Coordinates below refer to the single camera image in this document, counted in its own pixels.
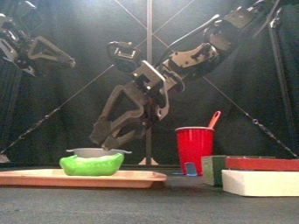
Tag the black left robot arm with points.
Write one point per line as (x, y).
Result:
(17, 20)

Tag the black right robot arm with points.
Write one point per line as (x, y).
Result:
(234, 26)

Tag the grey toy pot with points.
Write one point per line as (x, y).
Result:
(91, 152)

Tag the green crumpled cloth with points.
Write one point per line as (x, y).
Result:
(91, 166)

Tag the pink plastic tray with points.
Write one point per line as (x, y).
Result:
(132, 178)

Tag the red plastic cup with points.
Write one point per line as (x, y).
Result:
(194, 150)

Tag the small blue plastic piece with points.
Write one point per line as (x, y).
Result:
(191, 169)

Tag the green block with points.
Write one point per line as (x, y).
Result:
(212, 173)

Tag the red block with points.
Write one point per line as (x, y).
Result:
(262, 164)

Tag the white block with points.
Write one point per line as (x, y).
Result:
(259, 183)

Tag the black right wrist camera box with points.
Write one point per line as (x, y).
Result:
(124, 57)

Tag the vertical metal frame pole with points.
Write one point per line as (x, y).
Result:
(148, 26)

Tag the dark slanted frame post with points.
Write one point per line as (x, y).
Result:
(280, 73)

